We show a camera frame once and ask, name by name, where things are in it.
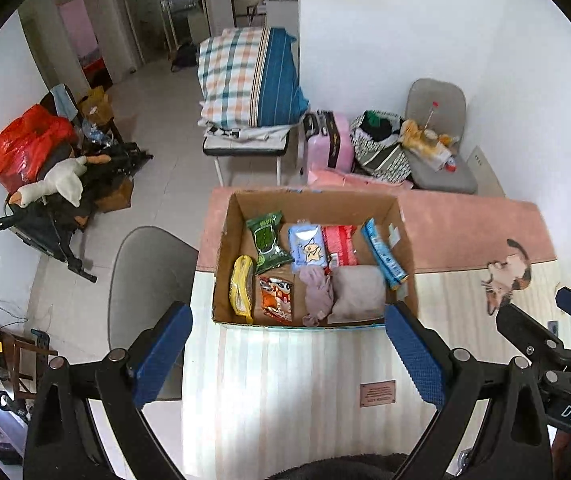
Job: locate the mauve cloth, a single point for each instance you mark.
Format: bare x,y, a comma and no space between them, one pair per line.
319,295

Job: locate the black white patterned bag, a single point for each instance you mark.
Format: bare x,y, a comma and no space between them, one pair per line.
378,151

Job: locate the small brown label card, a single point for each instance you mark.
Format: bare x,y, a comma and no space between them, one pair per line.
377,393

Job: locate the orange cartoon snack bag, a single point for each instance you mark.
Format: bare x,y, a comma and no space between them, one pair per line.
276,299

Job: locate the plaid folded quilt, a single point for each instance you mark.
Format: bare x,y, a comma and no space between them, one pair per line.
249,79

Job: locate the yellow silver snack bag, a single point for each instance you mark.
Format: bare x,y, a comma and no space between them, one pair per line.
241,288

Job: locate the yellow plastic bag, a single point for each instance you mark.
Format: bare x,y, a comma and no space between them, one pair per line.
425,144

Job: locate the black stroller frame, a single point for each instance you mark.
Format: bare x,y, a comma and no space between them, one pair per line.
49,224

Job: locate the wooden chair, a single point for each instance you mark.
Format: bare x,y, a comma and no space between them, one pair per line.
17,384

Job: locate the white bench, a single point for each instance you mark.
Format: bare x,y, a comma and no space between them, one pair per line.
247,142

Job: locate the grey cushioned chair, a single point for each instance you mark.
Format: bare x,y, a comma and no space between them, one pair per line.
439,110

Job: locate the white goose plush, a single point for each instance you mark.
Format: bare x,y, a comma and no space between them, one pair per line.
63,178

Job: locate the blue stick packet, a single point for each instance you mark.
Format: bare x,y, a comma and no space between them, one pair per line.
393,273

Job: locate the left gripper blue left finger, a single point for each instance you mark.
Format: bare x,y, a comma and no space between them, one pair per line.
63,441

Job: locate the grey round chair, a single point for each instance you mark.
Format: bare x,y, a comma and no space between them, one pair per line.
153,269

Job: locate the blue cartoon tissue pack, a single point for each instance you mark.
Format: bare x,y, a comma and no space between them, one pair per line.
307,247

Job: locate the pink suitcase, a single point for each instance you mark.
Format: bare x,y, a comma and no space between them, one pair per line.
327,142

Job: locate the green snack bag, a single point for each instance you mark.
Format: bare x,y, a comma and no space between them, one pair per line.
265,231

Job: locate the clear plastic bottle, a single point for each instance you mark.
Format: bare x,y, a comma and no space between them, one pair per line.
429,121

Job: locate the open cardboard box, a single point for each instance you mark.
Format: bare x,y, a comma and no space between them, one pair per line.
222,312

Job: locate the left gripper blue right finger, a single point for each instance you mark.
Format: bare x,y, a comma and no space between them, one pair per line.
512,442

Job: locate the brown cardboard box on floor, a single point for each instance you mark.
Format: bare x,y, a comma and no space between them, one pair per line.
117,197

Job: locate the white soft pack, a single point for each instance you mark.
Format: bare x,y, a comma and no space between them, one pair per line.
359,294

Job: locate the red plastic bag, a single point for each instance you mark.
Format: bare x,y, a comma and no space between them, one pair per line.
27,142

